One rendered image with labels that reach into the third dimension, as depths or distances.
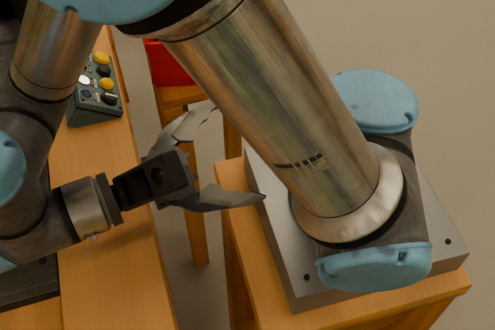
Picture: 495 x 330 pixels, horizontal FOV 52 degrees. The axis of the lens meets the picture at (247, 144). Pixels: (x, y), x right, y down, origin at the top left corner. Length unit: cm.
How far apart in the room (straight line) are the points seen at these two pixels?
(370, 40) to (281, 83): 215
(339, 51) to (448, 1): 70
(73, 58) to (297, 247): 39
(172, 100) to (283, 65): 73
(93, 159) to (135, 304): 26
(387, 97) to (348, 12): 205
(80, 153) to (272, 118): 55
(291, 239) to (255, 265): 8
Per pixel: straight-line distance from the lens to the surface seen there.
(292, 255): 73
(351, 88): 61
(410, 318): 90
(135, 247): 76
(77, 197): 65
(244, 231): 81
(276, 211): 76
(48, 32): 54
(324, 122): 39
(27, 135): 61
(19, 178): 58
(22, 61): 60
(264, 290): 77
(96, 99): 89
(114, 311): 73
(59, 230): 65
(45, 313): 78
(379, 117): 58
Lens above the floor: 156
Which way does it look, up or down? 52 degrees down
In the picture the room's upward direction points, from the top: straight up
